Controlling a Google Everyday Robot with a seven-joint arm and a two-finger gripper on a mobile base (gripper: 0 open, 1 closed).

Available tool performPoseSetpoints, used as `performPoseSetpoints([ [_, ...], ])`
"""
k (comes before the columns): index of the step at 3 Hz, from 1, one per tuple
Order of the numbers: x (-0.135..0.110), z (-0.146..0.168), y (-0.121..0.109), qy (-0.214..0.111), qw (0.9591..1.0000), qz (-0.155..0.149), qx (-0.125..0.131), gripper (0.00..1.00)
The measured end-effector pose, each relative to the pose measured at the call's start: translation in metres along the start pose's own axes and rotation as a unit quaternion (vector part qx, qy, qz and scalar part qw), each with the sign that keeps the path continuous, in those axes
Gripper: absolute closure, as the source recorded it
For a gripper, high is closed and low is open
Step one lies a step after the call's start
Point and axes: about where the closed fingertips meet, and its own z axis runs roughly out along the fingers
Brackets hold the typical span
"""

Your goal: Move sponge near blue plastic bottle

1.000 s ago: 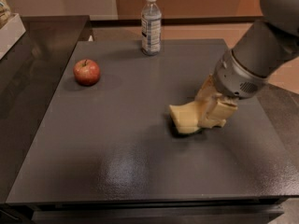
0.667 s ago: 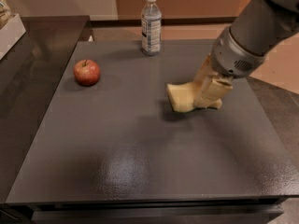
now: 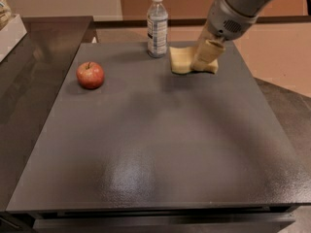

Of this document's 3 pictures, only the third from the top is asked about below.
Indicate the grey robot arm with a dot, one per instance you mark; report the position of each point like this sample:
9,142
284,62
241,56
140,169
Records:
247,8

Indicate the white box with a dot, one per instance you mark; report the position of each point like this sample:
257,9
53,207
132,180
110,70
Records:
11,35

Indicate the yellow sponge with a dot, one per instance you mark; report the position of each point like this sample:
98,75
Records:
181,59

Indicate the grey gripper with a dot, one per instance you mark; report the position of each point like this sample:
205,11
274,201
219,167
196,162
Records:
226,20

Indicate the clear plastic water bottle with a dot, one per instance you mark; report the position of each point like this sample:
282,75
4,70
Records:
157,24

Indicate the dark side counter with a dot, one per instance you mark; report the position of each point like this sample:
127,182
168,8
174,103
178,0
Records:
30,78

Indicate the red apple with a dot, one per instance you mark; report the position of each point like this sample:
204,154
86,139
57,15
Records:
90,75

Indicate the object on white box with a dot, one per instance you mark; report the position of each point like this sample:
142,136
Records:
5,13

